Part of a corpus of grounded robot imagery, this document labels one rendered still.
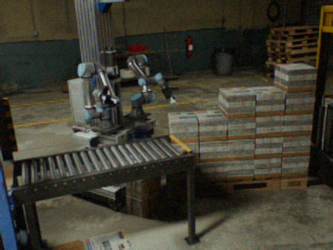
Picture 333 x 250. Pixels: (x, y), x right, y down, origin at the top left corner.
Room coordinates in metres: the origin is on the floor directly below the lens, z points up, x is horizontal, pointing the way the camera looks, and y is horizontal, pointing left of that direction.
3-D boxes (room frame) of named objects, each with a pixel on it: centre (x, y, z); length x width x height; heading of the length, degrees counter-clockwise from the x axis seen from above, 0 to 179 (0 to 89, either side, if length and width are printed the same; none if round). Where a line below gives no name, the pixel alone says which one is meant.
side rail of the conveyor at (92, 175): (2.39, 0.41, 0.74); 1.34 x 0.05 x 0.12; 110
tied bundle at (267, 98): (3.61, -1.05, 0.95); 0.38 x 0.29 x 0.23; 2
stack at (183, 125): (3.59, -0.62, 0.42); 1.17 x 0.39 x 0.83; 92
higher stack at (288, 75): (3.62, -1.35, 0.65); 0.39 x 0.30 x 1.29; 2
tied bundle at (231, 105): (3.60, -0.75, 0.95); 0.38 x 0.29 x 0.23; 4
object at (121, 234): (2.62, 0.54, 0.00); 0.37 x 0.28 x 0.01; 110
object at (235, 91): (3.60, -0.76, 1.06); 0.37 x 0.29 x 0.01; 4
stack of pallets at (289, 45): (9.72, -3.60, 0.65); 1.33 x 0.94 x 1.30; 114
